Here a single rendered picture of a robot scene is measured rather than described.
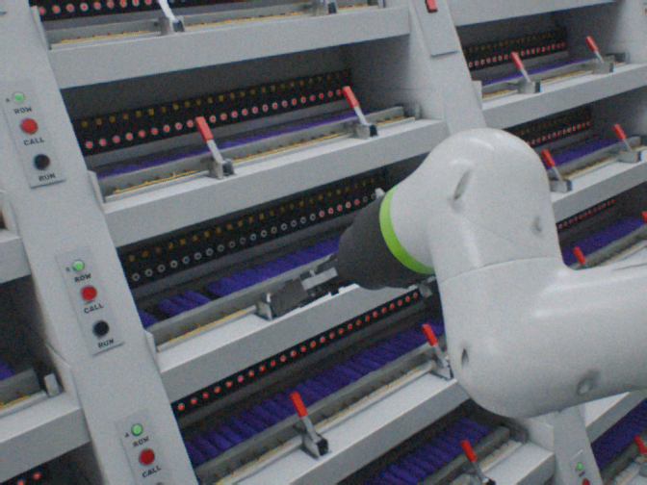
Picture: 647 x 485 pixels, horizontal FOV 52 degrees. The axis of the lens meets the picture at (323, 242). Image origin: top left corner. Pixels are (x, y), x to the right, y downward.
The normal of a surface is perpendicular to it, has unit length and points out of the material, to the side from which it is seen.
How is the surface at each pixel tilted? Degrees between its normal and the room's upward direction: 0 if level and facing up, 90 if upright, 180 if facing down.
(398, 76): 90
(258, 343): 110
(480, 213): 75
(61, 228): 90
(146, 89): 90
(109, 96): 90
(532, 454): 20
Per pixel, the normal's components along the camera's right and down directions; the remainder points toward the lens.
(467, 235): -0.56, -0.07
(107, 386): 0.54, -0.14
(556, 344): -0.31, -0.06
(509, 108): 0.62, 0.18
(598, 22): -0.78, 0.29
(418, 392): -0.12, -0.94
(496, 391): -0.48, 0.46
